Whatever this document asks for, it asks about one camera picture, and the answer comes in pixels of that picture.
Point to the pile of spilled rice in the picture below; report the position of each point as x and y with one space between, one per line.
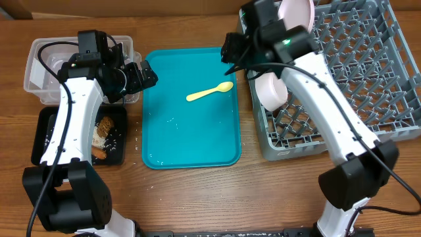
98 141

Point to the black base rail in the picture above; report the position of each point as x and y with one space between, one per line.
287 232

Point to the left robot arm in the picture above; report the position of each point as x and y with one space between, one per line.
66 192

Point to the black plastic tray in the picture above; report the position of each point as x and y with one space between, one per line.
114 144

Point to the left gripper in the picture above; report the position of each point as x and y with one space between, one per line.
137 83

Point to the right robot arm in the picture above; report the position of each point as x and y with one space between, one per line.
287 61

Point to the teal serving tray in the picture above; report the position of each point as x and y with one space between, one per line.
177 134

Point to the brown carrot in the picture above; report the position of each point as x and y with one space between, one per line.
98 153

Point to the pink round plate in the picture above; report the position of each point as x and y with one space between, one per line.
297 13

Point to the yellow plastic spoon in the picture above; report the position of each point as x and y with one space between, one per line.
222 87

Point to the grey dishwasher rack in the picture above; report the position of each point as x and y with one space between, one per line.
368 56

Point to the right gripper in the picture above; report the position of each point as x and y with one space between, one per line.
233 53

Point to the pink bowl with rice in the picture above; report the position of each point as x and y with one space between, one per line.
271 91

